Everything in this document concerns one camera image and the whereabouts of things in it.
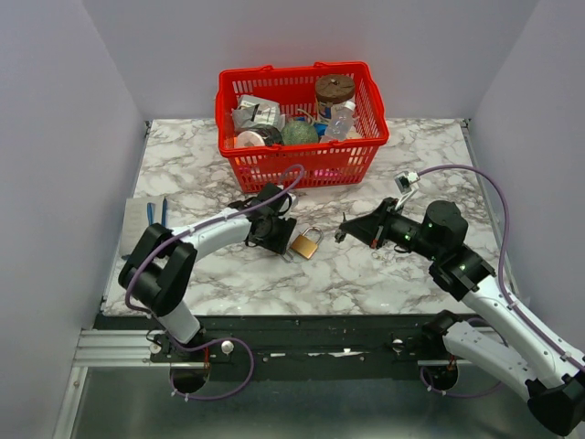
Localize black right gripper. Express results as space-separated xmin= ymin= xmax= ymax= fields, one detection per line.
xmin=340 ymin=197 xmax=441 ymax=261

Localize keys with panda keychain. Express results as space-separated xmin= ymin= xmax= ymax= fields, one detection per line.
xmin=335 ymin=213 xmax=346 ymax=243

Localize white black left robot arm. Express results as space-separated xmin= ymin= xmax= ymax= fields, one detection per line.
xmin=118 ymin=183 xmax=297 ymax=361

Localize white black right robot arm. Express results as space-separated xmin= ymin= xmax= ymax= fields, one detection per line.
xmin=335 ymin=198 xmax=584 ymax=436

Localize small brass padlock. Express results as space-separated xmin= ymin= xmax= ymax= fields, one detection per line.
xmin=282 ymin=252 xmax=294 ymax=263

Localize large brass padlock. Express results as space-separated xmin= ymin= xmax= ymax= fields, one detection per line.
xmin=289 ymin=227 xmax=324 ymax=260

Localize red plastic shopping basket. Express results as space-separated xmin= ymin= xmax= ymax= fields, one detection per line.
xmin=215 ymin=61 xmax=389 ymax=193

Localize black tape roll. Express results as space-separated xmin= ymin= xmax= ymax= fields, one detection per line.
xmin=234 ymin=125 xmax=283 ymax=148

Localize green glitter ball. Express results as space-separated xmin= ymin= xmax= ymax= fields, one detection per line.
xmin=281 ymin=119 xmax=319 ymax=145

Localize clear plastic bottle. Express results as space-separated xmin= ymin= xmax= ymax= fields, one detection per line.
xmin=321 ymin=101 xmax=356 ymax=143

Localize grey foil pouch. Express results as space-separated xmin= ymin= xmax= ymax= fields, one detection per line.
xmin=231 ymin=94 xmax=286 ymax=132

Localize blue razor package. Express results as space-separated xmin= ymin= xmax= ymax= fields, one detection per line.
xmin=119 ymin=196 xmax=167 ymax=260

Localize jar with brown lid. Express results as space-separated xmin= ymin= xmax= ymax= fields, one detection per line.
xmin=314 ymin=74 xmax=356 ymax=123

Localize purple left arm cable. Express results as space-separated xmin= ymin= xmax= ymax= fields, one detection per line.
xmin=123 ymin=163 xmax=306 ymax=321

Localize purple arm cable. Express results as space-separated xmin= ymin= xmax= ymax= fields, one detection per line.
xmin=123 ymin=163 xmax=306 ymax=321
xmin=410 ymin=164 xmax=585 ymax=371

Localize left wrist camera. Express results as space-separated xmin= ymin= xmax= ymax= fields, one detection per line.
xmin=255 ymin=183 xmax=298 ymax=217

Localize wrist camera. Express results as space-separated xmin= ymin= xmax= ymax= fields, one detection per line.
xmin=255 ymin=183 xmax=298 ymax=217
xmin=394 ymin=171 xmax=420 ymax=211

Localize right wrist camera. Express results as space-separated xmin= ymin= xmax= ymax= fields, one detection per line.
xmin=394 ymin=171 xmax=420 ymax=211

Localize black metal base rail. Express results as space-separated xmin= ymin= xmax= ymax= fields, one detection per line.
xmin=136 ymin=313 xmax=513 ymax=381

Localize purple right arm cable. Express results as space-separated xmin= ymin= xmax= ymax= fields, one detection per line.
xmin=410 ymin=164 xmax=585 ymax=371

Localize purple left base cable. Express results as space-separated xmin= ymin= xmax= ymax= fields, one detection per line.
xmin=150 ymin=328 xmax=257 ymax=403

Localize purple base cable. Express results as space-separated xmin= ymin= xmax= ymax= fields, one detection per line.
xmin=420 ymin=360 xmax=508 ymax=400
xmin=150 ymin=328 xmax=257 ymax=403

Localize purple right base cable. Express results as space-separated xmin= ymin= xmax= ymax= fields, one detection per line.
xmin=420 ymin=360 xmax=508 ymax=400

